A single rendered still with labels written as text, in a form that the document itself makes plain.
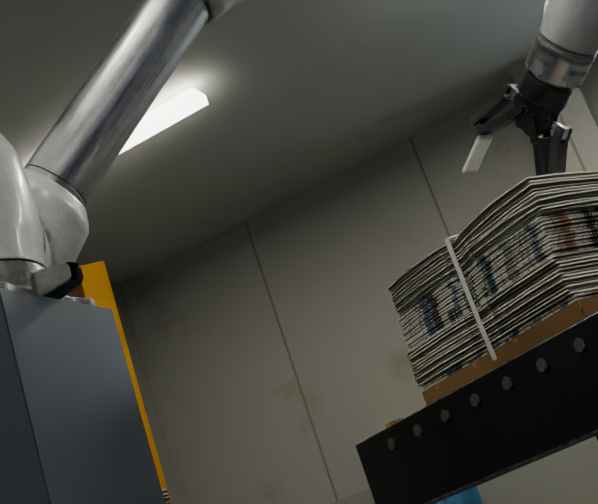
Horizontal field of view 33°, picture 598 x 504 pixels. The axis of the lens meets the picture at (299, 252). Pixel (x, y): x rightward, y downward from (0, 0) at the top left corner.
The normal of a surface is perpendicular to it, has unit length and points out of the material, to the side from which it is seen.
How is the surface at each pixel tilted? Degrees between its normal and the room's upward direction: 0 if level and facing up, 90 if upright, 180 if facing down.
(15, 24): 180
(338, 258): 90
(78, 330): 90
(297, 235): 90
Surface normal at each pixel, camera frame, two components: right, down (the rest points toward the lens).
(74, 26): 0.31, 0.90
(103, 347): 0.85, -0.41
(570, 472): -0.43, -0.16
